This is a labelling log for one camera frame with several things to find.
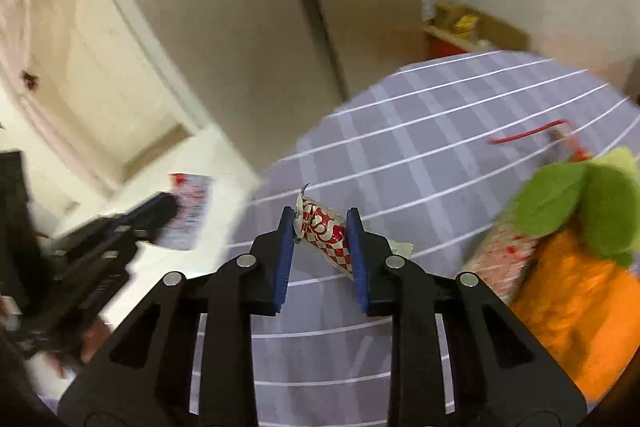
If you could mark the red checked candy wrapper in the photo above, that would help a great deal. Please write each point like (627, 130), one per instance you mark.
(325, 232)

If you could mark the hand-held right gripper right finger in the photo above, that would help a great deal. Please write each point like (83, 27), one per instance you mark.
(357, 257)

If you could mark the white panel door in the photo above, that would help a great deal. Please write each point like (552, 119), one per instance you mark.
(100, 82)

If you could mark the red dotted white packet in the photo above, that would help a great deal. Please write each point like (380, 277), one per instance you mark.
(495, 257)

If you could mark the orange plush carrot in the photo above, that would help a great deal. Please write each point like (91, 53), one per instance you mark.
(575, 297)

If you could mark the purple checked tablecloth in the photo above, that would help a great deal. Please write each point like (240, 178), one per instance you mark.
(400, 132)

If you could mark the red bow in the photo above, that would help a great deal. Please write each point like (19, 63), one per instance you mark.
(30, 79)

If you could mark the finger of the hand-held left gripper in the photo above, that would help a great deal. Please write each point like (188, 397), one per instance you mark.
(152, 213)

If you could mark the gold double-door refrigerator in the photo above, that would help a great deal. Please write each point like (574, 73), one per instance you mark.
(225, 7)

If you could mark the person's left hand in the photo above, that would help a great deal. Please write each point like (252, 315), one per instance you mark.
(95, 339)

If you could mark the red gift box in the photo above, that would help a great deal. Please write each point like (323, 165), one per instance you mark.
(442, 44)

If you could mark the red and white snack packet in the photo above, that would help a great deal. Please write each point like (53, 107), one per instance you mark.
(192, 217)

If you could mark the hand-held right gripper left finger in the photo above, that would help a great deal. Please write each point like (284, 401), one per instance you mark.
(282, 257)

